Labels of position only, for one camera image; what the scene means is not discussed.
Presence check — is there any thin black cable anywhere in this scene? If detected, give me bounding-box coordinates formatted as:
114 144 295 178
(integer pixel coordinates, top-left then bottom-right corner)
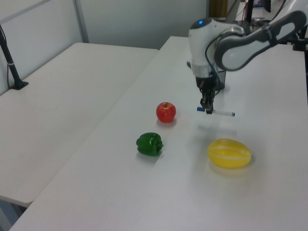
6 64 12 89

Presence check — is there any blue and white marker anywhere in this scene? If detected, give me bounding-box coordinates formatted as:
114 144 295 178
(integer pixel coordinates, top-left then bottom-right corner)
196 106 236 117

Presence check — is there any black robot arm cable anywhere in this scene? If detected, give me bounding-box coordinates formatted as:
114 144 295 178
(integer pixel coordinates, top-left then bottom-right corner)
204 31 223 84

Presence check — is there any green bell pepper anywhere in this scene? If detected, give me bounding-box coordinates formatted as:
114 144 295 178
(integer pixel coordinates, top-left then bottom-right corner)
136 132 164 156

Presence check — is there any red apple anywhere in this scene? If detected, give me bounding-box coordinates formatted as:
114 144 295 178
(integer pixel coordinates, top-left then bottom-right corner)
156 102 177 124

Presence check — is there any brown wooden cabinet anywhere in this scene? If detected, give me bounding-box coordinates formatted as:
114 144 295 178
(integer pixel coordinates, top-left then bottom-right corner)
208 0 228 19

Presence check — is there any yellow striped melon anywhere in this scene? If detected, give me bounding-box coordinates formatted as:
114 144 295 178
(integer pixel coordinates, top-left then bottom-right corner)
206 138 253 169

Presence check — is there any black mesh pen cup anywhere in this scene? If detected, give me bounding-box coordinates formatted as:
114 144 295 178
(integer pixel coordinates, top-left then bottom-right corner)
213 69 228 90

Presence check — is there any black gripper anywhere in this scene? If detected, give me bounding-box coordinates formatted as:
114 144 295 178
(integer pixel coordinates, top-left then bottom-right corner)
195 75 218 116

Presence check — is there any black clamp camera stand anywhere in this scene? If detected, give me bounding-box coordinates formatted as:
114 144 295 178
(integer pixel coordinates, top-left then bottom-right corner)
292 24 308 51

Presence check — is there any white adjoining table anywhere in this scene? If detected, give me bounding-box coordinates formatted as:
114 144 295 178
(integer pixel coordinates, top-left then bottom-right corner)
0 42 159 208

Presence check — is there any black pole stand with base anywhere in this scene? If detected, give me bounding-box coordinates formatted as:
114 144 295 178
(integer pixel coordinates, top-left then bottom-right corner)
0 24 29 90

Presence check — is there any black vertical pole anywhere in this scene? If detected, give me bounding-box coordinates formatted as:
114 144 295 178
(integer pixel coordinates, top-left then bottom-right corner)
246 0 254 25

